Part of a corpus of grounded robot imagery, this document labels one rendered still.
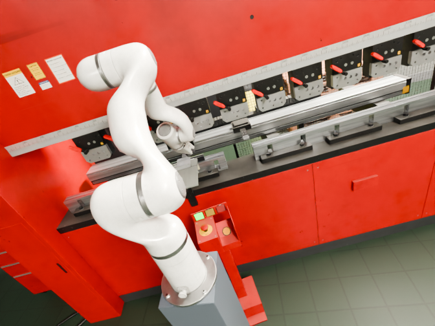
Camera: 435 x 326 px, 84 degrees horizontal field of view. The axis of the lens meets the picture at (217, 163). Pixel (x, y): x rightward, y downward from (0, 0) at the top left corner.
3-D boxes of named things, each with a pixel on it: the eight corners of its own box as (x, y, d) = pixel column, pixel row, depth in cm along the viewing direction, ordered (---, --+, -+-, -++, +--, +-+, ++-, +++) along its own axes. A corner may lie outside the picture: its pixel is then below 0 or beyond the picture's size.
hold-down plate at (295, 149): (263, 163, 143) (261, 160, 141) (260, 159, 147) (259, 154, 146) (312, 149, 141) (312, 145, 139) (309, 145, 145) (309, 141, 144)
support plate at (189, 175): (164, 195, 124) (164, 193, 124) (169, 167, 146) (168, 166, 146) (198, 185, 123) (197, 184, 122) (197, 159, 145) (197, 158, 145)
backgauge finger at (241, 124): (237, 143, 148) (235, 136, 145) (232, 127, 170) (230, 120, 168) (256, 138, 147) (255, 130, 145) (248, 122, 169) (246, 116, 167)
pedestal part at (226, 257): (239, 298, 158) (215, 246, 130) (236, 290, 163) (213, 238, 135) (247, 295, 158) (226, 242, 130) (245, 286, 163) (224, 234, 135)
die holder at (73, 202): (71, 213, 156) (63, 202, 151) (75, 207, 161) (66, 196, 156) (144, 192, 153) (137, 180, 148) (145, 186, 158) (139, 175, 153)
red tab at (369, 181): (353, 191, 149) (353, 182, 146) (351, 189, 151) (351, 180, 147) (377, 184, 148) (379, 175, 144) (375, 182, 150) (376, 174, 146)
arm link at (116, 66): (137, 224, 66) (195, 208, 64) (113, 225, 54) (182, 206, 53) (111, 70, 78) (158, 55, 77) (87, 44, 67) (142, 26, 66)
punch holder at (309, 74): (296, 101, 129) (292, 70, 120) (290, 97, 136) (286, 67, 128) (323, 93, 128) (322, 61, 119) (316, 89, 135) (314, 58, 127)
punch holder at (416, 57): (410, 67, 125) (415, 32, 116) (398, 64, 132) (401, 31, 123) (439, 58, 124) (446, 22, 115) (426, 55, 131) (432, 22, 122)
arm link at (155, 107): (174, 75, 93) (197, 131, 116) (136, 83, 97) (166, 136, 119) (171, 88, 88) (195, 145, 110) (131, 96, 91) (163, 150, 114)
